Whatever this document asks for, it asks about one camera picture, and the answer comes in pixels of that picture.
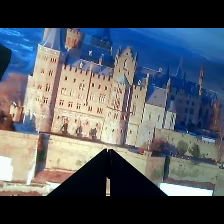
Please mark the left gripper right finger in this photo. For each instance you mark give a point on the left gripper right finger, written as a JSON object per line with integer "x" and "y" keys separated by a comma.
{"x": 130, "y": 181}

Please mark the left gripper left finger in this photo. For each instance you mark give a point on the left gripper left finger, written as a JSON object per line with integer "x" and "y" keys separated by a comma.
{"x": 86, "y": 180}

